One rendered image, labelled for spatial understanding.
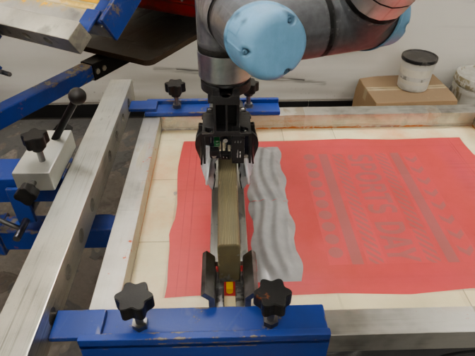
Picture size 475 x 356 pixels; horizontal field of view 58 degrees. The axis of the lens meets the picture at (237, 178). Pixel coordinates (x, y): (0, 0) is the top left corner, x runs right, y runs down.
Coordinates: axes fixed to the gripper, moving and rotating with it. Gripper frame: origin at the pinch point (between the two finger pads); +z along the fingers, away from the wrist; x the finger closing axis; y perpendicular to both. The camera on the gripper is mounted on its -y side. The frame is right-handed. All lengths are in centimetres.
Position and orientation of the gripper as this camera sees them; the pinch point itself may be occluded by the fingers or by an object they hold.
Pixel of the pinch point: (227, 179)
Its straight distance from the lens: 74.8
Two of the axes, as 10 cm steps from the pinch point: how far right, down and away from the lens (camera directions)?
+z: 0.0, 7.9, 6.1
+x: 10.0, -0.2, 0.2
